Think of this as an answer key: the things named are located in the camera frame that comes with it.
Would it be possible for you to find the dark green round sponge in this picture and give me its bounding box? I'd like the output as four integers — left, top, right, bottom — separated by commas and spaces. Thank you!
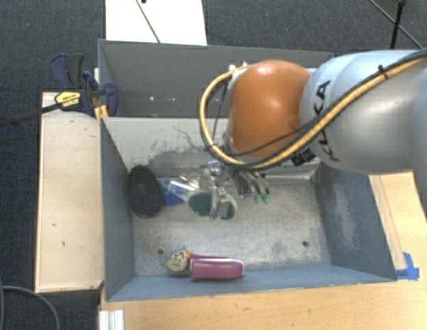
187, 189, 239, 221

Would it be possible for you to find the clear and blue plastic bottle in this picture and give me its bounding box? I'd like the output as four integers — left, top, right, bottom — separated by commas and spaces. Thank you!
160, 175, 201, 207

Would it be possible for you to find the grey metal bin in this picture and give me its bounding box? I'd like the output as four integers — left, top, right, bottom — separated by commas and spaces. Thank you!
97, 38, 398, 303

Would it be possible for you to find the pale yellow toy figure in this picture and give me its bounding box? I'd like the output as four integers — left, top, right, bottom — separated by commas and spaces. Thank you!
165, 246, 193, 274

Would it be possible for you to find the black oval brush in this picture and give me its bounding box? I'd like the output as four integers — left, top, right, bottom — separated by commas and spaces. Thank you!
126, 164, 165, 219

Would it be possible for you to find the pale wood board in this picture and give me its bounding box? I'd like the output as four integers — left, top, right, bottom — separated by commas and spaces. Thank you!
34, 91, 105, 294

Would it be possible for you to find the black cylinder on white bracket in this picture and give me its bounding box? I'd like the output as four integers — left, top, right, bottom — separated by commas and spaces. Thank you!
290, 148, 318, 167

